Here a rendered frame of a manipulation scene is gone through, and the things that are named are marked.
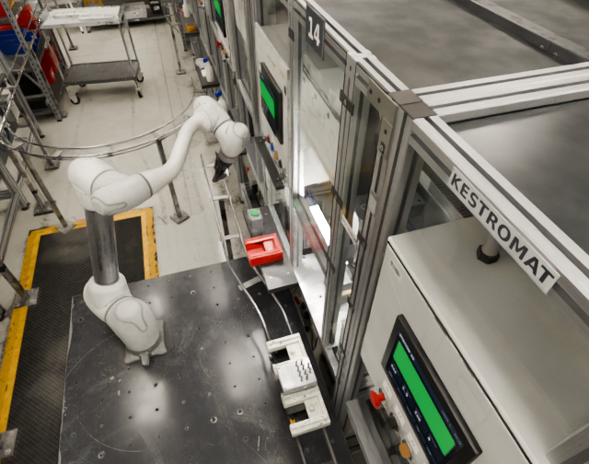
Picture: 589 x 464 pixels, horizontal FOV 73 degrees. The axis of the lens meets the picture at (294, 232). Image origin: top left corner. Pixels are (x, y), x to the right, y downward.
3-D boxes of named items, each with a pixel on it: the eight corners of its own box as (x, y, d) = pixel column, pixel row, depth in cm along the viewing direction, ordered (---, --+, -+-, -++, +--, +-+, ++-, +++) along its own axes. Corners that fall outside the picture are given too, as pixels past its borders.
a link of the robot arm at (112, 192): (148, 177, 139) (124, 162, 145) (100, 199, 128) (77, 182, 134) (155, 206, 148) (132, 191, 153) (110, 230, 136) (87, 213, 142)
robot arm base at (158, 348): (125, 374, 173) (121, 367, 169) (124, 330, 188) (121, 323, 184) (167, 362, 177) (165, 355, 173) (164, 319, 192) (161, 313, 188)
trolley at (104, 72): (70, 106, 469) (32, 20, 401) (77, 86, 505) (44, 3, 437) (144, 99, 480) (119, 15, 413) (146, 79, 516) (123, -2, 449)
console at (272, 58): (256, 132, 180) (248, 22, 147) (316, 122, 186) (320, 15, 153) (282, 190, 152) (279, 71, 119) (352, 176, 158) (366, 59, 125)
